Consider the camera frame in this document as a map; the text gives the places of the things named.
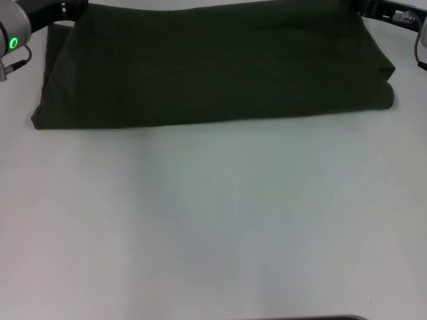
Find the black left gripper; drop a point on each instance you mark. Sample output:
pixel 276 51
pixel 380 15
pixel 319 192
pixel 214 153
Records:
pixel 53 11

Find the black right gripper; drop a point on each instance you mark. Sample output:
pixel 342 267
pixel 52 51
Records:
pixel 390 13

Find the dark green FREE T-shirt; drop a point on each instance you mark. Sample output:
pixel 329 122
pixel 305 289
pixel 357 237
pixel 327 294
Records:
pixel 213 66

